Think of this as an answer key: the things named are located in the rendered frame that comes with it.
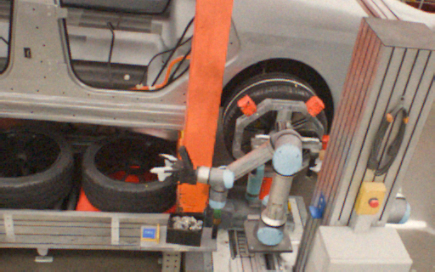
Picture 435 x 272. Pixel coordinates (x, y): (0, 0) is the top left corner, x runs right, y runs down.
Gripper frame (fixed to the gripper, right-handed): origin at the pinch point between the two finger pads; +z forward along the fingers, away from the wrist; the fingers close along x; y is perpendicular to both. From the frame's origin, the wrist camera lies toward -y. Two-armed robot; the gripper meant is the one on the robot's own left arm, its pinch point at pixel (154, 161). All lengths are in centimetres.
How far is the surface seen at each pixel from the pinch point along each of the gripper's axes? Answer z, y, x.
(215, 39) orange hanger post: -14, -45, 47
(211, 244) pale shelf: -28, 73, 47
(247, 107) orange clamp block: -33, 3, 89
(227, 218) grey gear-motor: -33, 78, 84
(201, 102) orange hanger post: -11, -10, 51
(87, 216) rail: 48, 77, 58
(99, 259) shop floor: 43, 115, 67
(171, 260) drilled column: -6, 87, 44
